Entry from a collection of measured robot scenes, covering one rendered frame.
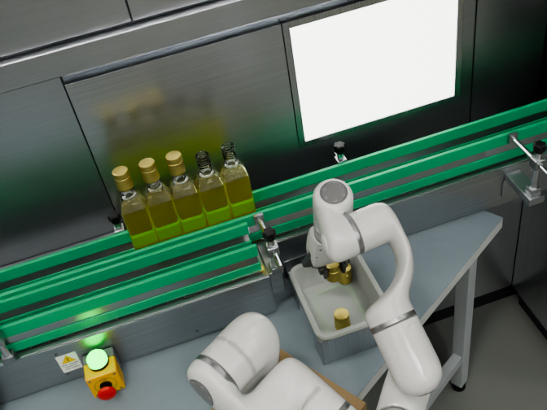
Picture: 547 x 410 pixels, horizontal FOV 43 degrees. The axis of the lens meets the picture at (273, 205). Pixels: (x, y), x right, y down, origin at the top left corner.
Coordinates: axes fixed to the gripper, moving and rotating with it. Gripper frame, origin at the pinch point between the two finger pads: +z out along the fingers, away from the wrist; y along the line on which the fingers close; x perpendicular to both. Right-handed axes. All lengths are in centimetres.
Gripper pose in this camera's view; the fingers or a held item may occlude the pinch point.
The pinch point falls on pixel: (332, 266)
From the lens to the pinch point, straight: 151.5
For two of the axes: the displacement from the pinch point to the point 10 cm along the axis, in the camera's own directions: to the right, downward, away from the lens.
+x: 3.0, 7.9, -5.3
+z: 0.7, 5.4, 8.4
